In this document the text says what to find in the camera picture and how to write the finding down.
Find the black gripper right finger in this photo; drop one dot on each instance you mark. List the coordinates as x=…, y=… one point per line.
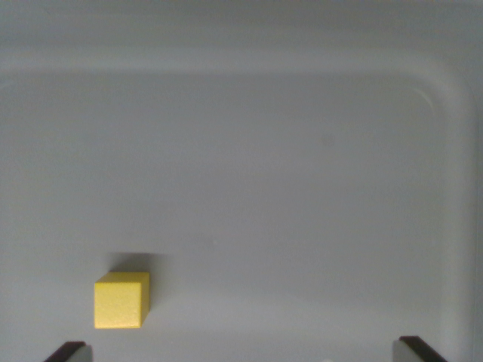
x=413, y=351

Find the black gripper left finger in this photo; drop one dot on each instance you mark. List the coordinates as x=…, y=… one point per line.
x=71, y=352

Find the yellow cube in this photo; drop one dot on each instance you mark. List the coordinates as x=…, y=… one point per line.
x=119, y=303

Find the white plastic tray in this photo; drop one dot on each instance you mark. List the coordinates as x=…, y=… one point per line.
x=241, y=169

